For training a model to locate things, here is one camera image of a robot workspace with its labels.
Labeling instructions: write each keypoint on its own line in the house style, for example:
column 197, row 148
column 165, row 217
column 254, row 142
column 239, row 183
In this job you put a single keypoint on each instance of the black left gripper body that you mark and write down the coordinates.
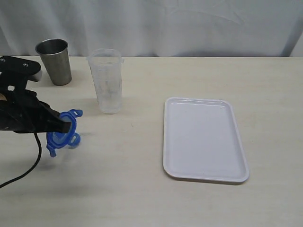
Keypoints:
column 14, row 74

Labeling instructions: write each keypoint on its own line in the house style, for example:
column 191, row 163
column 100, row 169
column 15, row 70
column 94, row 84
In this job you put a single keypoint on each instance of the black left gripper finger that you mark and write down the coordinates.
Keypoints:
column 45, row 118

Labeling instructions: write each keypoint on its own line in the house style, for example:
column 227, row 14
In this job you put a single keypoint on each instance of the blue clip-lock lid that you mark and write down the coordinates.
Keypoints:
column 57, row 140

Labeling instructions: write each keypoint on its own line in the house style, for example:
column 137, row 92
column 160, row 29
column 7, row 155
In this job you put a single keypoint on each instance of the stainless steel cup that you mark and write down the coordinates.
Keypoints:
column 54, row 55

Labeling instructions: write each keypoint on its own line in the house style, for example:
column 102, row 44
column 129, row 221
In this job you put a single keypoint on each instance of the clear tall plastic container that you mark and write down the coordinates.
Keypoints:
column 105, row 66

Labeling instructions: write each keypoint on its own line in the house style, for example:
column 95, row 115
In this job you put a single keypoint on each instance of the white rectangular plastic tray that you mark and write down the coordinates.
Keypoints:
column 201, row 141

